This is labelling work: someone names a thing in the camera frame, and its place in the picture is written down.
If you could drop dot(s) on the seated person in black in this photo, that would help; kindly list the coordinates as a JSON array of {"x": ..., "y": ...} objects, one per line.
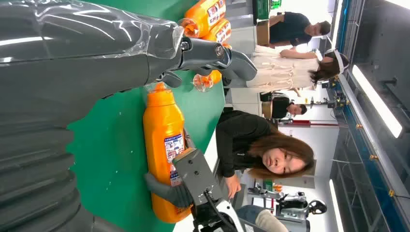
[{"x": 283, "y": 107}]

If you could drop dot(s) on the standing person in black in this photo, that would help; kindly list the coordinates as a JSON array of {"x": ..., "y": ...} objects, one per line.
[{"x": 288, "y": 28}]

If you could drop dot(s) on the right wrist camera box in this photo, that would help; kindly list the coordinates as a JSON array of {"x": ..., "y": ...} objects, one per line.
[{"x": 197, "y": 174}]

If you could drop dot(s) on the orange detergent bottle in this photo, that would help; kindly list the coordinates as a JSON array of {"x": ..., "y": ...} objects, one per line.
[
  {"x": 201, "y": 16},
  {"x": 206, "y": 81},
  {"x": 221, "y": 32}
]

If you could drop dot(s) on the green table mat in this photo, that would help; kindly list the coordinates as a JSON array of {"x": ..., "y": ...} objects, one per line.
[{"x": 112, "y": 153}]

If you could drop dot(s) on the seated person at laptop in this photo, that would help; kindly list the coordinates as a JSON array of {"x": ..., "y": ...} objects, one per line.
[{"x": 243, "y": 141}]

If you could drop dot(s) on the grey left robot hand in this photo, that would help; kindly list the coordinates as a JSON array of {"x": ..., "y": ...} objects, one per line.
[{"x": 80, "y": 48}]

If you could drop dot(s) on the person in pale clothing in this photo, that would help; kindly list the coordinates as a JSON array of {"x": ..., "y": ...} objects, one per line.
[{"x": 278, "y": 70}]

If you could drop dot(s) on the brown cardboard box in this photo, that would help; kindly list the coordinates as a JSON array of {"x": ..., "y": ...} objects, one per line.
[{"x": 262, "y": 32}]

